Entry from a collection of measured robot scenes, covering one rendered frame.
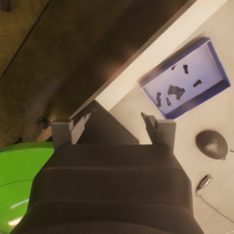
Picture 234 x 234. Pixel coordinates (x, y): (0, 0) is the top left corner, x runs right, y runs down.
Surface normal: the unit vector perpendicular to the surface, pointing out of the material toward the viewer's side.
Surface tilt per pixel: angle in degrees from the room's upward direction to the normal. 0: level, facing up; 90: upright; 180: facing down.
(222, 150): 22
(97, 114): 0
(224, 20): 0
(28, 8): 0
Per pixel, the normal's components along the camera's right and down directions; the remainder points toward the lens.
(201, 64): 0.01, 0.55
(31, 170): -0.03, 0.17
